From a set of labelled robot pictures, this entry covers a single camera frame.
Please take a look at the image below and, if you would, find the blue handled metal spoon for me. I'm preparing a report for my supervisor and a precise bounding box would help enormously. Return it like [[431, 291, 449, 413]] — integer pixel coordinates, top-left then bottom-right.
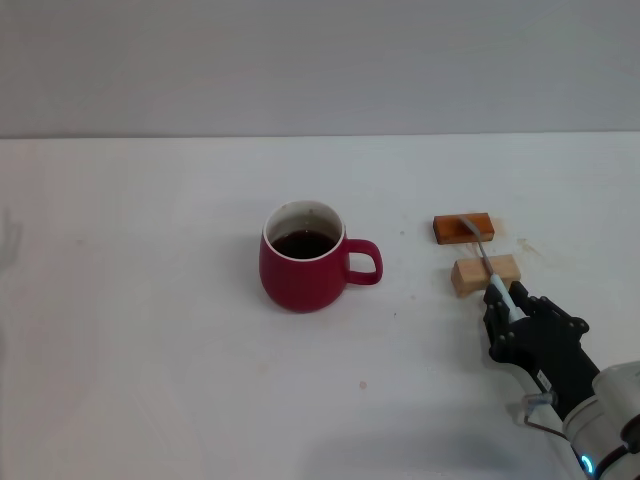
[[458, 218, 524, 324]]

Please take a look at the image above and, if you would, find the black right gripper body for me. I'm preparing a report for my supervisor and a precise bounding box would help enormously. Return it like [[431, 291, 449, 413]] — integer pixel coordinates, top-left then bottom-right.
[[488, 295, 601, 421]]

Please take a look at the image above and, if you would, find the dark orange wooden block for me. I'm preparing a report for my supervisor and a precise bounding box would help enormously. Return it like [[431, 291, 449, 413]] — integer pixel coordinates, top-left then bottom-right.
[[432, 212, 496, 246]]

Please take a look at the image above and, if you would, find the light arched wooden block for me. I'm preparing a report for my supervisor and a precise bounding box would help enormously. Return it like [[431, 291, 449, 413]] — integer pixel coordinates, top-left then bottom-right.
[[450, 253, 522, 299]]

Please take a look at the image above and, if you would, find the grey right gripper cable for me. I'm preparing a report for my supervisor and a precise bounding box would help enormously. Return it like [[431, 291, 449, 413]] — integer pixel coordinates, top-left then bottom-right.
[[518, 392, 572, 442]]

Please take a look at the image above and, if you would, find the red ceramic coffee cup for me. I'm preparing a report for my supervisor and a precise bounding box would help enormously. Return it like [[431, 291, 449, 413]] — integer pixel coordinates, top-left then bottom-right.
[[258, 200, 384, 314]]

